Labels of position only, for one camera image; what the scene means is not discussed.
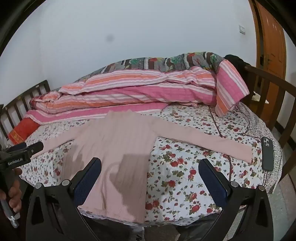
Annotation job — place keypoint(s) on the dark floral patterned quilt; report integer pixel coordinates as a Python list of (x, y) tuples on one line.
[(161, 61)]

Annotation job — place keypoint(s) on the floral bed sheet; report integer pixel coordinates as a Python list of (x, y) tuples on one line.
[(180, 166)]

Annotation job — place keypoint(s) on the grey patterned bed cloth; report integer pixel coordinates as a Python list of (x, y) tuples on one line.
[(276, 150)]

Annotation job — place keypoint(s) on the person's dark trousers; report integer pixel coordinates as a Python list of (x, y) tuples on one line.
[(196, 229)]

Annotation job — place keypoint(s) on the dark wooden footboard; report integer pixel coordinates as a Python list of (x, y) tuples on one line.
[(272, 81)]

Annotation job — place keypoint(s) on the dark smartphone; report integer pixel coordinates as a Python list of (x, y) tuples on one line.
[(267, 154)]

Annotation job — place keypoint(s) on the red pillow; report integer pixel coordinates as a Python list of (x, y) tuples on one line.
[(23, 131)]

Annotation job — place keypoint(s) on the orange wooden door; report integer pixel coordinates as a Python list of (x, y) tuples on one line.
[(270, 34)]

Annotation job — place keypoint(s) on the person's left hand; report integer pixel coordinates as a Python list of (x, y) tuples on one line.
[(16, 190)]

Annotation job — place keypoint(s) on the pink ribbed sweater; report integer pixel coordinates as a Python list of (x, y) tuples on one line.
[(115, 143)]

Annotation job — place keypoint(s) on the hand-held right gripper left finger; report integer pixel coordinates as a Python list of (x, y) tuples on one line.
[(89, 179)]

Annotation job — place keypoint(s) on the black cloth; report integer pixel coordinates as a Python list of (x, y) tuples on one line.
[(235, 60)]

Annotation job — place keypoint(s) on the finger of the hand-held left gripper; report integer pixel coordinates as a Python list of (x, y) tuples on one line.
[(17, 146), (34, 147)]

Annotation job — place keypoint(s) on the pale paper sheet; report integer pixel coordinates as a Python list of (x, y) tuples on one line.
[(259, 98)]

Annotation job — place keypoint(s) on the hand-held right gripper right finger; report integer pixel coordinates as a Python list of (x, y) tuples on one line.
[(211, 179)]

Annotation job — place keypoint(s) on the pink striped quilt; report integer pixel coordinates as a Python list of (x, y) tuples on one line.
[(138, 97)]

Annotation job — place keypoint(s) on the dark wooden headboard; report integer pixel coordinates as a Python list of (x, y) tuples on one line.
[(25, 97)]

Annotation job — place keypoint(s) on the white light switch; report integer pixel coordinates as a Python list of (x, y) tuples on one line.
[(241, 29)]

